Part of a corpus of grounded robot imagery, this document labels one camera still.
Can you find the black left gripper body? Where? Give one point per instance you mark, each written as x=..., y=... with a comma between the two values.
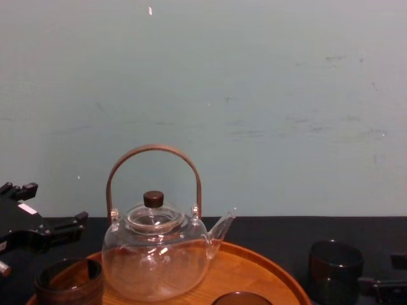
x=19, y=224

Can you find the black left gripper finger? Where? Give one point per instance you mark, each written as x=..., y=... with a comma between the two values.
x=23, y=190
x=65, y=227

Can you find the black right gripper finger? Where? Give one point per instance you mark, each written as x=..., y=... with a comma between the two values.
x=400, y=261
x=386, y=292

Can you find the round wooden tray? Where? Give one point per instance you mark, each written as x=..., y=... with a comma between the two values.
x=241, y=273

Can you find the dark glass cup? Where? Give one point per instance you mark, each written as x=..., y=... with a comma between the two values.
x=65, y=294
x=241, y=299
x=335, y=273

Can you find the glass lid with dark knob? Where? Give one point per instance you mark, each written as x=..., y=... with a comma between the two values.
x=153, y=198

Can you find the black table cloth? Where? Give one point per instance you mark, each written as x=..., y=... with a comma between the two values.
x=280, y=232

